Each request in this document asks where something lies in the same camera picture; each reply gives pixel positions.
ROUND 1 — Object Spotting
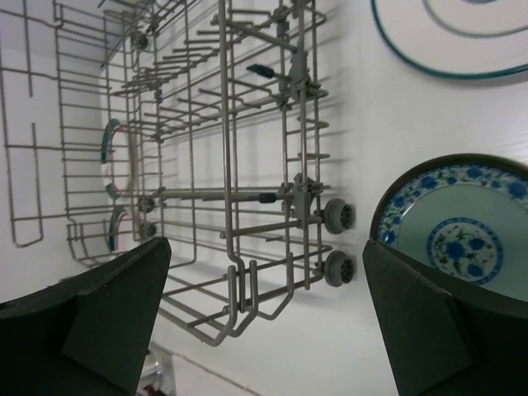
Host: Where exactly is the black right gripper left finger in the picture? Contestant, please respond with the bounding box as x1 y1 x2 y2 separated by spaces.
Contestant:
1 237 172 395

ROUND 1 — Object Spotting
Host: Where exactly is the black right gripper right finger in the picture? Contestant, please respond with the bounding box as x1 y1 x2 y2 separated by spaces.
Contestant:
362 240 527 395

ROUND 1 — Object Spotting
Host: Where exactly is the blue floral green plate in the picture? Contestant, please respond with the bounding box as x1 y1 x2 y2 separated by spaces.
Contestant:
370 153 527 301

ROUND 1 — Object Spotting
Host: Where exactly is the white plate teal rim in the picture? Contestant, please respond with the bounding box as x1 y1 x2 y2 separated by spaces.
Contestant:
107 205 132 252
370 0 527 80

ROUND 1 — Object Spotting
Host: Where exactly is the white plate green red rim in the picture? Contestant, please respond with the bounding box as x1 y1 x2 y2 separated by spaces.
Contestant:
100 118 139 200

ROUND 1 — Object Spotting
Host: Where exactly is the grey wire dish rack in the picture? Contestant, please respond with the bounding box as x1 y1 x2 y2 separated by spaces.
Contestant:
1 1 353 347

